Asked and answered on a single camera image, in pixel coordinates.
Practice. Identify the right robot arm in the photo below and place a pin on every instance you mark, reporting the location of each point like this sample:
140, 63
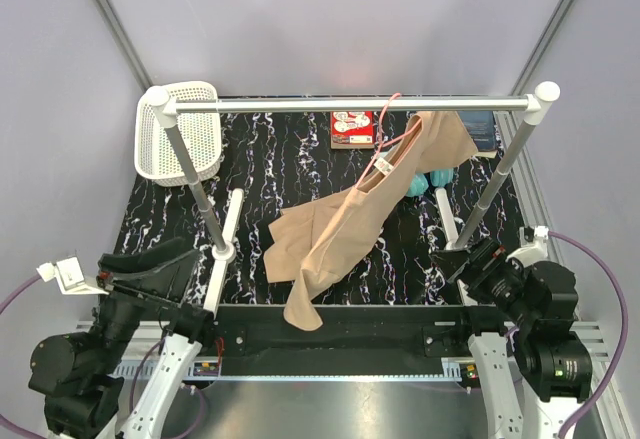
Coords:
535, 372

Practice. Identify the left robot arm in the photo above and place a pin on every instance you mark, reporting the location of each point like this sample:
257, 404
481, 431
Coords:
74, 371

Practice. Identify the beige t shirt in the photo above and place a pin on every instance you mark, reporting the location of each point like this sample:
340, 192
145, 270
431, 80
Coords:
316, 244

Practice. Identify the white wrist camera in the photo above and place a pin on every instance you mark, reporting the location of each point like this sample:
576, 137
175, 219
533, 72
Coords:
69, 277
533, 245

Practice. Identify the dark blue book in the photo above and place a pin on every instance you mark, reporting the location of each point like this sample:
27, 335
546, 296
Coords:
480, 125

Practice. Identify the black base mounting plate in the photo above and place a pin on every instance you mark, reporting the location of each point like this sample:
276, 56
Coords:
256, 342

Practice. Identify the red book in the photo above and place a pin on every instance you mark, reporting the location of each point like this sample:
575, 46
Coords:
351, 130

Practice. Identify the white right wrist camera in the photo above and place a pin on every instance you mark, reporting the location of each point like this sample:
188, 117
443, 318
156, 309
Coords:
533, 245

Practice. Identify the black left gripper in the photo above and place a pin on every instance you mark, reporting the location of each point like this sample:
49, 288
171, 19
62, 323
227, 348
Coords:
168, 281

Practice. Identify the white and silver clothes rack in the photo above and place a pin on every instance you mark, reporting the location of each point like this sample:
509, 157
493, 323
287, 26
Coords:
165, 109

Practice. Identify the teal headphones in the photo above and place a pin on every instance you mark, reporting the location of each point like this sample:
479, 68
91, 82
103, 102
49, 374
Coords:
420, 183

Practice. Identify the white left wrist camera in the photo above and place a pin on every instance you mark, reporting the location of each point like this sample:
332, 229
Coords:
69, 277

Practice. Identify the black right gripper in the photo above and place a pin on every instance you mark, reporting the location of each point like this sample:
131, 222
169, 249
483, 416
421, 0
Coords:
491, 257

